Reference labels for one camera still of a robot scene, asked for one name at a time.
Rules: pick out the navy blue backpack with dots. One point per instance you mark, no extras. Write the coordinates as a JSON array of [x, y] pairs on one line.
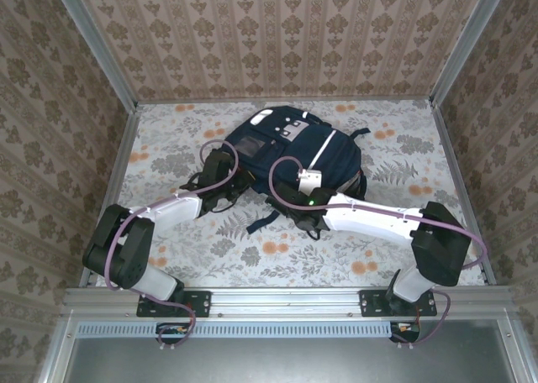
[[294, 156]]

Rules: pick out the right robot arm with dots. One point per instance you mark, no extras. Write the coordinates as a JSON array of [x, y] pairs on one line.
[[370, 221]]

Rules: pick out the grey metal panel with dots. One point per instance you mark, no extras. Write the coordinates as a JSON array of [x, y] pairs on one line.
[[294, 362]]

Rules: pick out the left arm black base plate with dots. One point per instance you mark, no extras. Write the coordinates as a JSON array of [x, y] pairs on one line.
[[197, 304]]

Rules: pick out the aluminium mounting rail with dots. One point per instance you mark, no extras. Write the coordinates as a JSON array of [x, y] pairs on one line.
[[286, 303]]

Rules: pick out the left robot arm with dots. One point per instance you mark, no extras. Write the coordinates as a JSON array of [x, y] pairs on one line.
[[168, 213]]

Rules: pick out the aluminium side rail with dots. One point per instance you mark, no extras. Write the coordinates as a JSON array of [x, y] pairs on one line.
[[123, 148], [450, 148]]

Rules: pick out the aluminium frame post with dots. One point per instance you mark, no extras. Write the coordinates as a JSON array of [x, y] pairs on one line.
[[96, 43], [467, 43]]

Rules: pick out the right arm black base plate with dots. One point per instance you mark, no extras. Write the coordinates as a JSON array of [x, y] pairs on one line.
[[372, 304]]

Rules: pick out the floral tablecloth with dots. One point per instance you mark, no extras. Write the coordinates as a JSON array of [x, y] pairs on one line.
[[260, 276]]

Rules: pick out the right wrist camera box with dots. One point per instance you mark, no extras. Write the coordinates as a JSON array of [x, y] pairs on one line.
[[310, 180]]

